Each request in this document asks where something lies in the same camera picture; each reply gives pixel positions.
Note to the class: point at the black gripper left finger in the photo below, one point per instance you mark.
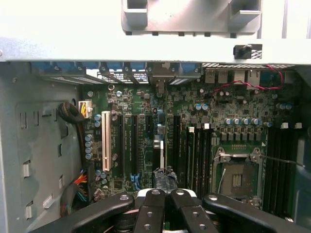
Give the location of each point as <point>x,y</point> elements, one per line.
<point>150,213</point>

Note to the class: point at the grey parts rack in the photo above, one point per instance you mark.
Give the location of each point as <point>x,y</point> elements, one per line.
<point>189,19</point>

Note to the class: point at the long expansion slot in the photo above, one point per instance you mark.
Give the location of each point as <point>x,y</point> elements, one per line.
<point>121,145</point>

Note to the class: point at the CPU socket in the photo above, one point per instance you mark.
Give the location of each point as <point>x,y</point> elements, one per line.
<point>238,179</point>

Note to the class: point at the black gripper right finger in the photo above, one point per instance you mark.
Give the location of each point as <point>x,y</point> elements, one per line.
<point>192,216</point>

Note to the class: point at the black RAM slot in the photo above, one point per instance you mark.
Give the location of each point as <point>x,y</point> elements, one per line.
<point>286,184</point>
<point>208,160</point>
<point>271,170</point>
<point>199,160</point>
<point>278,170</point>
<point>293,189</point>

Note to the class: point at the white expansion slot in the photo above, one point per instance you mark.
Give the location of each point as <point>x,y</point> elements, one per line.
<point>107,140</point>

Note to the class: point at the short black expansion slot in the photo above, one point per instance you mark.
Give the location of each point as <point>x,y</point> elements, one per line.
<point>150,125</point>

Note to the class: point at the black open PC case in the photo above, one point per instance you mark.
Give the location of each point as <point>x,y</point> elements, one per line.
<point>73,48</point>

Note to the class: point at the metal locking lever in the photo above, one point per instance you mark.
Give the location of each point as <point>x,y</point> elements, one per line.
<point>286,161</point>

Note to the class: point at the green motherboard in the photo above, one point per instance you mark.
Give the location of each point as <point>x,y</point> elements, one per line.
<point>184,102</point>

